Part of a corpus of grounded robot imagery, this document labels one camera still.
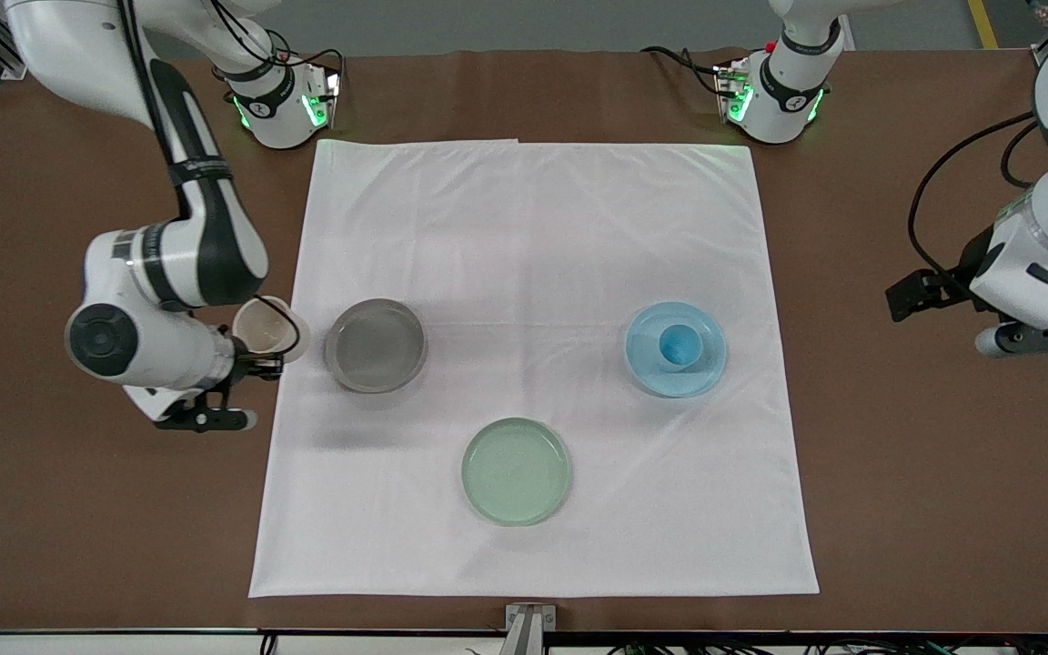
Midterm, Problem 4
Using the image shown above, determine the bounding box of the white mug black handle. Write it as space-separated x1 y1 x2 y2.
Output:
231 295 313 365

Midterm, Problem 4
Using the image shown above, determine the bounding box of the blue cup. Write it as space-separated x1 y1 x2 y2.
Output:
653 320 707 374

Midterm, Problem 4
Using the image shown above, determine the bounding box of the gray plate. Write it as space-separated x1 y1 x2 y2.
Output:
324 297 429 395

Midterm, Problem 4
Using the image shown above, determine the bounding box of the blue plate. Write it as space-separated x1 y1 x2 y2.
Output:
624 301 729 399

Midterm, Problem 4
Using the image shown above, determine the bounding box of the green plate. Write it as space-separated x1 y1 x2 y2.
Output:
460 417 574 528

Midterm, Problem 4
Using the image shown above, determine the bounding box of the white cloth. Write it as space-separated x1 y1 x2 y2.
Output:
248 138 821 600

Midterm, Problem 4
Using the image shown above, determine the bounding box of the black right arm base cable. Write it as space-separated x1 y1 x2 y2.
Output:
211 0 348 85

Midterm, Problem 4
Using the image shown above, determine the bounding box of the black arm base cable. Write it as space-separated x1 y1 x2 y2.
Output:
640 45 727 95
211 0 348 85

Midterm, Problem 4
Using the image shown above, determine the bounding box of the black left arm base cable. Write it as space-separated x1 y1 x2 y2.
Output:
640 45 727 95

